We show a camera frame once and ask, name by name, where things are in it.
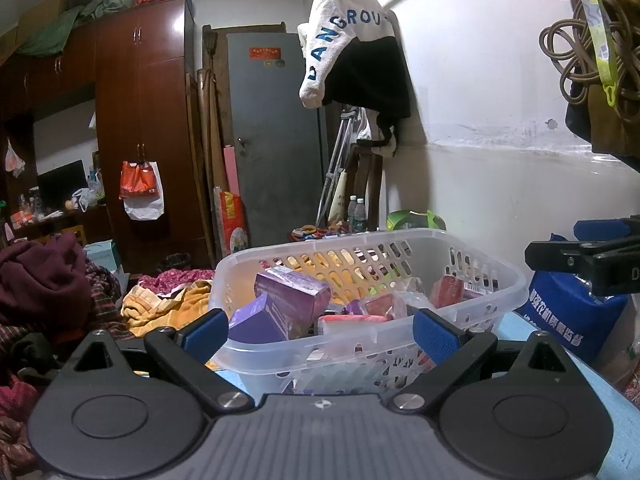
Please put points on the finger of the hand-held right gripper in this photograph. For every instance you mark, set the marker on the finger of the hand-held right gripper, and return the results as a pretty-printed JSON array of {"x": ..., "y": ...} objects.
[
  {"x": 590, "y": 262},
  {"x": 605, "y": 227}
]

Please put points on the orange and white hanging bag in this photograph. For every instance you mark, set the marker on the orange and white hanging bag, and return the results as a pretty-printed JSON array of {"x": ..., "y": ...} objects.
[{"x": 147, "y": 210}]

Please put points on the green cloth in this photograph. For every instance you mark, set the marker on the green cloth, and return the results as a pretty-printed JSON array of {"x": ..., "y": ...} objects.
[{"x": 60, "y": 30}]

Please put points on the black monitor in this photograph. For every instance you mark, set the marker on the black monitor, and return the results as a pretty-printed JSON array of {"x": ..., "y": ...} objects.
[{"x": 62, "y": 185}]

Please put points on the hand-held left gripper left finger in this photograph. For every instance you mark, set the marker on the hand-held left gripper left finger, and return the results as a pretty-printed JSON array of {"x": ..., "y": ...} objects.
[{"x": 205, "y": 332}]

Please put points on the wooden stool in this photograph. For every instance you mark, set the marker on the wooden stool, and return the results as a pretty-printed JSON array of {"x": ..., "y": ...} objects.
[{"x": 370, "y": 175}]

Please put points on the plaid cloth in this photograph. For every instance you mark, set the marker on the plaid cloth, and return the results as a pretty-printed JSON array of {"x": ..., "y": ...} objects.
[{"x": 102, "y": 285}]

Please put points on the metal crutches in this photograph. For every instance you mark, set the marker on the metal crutches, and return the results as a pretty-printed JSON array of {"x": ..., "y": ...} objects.
[{"x": 335, "y": 160}]

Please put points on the small white plastic bag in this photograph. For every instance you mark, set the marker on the small white plastic bag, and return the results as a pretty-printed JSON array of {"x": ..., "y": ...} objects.
[{"x": 85, "y": 200}]

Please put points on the wooden planks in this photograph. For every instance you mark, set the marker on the wooden planks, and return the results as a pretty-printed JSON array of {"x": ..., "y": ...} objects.
[{"x": 210, "y": 135}]

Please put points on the red plastic bag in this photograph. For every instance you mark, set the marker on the red plastic bag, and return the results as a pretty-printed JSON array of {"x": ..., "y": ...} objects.
[{"x": 136, "y": 182}]

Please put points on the maroon cloth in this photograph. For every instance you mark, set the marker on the maroon cloth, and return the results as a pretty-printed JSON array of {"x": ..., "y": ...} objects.
[{"x": 40, "y": 280}]

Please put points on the teal box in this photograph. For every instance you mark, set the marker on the teal box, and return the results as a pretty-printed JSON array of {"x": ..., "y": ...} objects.
[{"x": 102, "y": 255}]

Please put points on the purple box white lettering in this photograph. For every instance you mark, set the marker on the purple box white lettering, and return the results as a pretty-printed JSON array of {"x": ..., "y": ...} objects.
[{"x": 260, "y": 322}]

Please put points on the pink board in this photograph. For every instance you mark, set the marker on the pink board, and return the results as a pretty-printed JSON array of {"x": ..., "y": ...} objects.
[{"x": 231, "y": 170}]

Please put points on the clear water bottle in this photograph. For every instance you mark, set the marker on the clear water bottle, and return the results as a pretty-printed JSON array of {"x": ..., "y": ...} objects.
[
  {"x": 352, "y": 215},
  {"x": 361, "y": 216}
]

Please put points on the hanging white pink bag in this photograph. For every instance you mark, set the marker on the hanging white pink bag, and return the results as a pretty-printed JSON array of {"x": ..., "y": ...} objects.
[{"x": 14, "y": 160}]

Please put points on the blue bag white print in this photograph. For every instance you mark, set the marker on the blue bag white print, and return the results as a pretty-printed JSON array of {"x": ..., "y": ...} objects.
[{"x": 560, "y": 320}]

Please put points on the brown wooden wardrobe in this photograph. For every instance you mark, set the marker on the brown wooden wardrobe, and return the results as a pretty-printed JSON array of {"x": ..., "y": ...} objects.
[{"x": 145, "y": 110}]

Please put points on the white plastic basket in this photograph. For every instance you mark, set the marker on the white plastic basket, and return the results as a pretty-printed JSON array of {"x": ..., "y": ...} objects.
[{"x": 235, "y": 280}]

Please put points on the red floral bedding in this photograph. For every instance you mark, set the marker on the red floral bedding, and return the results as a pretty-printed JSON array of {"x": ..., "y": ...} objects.
[{"x": 175, "y": 277}]

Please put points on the green bag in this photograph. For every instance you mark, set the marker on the green bag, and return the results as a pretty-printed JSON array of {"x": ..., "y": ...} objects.
[{"x": 415, "y": 220}]

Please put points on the grey metal door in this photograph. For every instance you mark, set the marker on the grey metal door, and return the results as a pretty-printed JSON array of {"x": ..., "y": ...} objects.
[{"x": 277, "y": 150}]

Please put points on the white and black jacket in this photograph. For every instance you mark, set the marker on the white and black jacket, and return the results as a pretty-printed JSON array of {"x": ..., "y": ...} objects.
[{"x": 350, "y": 35}]

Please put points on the red and yellow sack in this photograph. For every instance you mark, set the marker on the red and yellow sack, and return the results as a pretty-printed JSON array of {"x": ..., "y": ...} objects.
[{"x": 232, "y": 225}]

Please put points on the yellow cloth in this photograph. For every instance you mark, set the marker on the yellow cloth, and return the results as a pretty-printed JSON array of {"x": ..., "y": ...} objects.
[{"x": 165, "y": 310}]

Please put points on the white packet pink label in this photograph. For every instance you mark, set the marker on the white packet pink label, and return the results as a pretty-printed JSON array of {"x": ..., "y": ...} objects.
[{"x": 387, "y": 305}]

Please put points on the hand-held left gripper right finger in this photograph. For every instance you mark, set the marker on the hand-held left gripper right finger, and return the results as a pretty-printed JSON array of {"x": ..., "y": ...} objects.
[{"x": 435, "y": 335}]

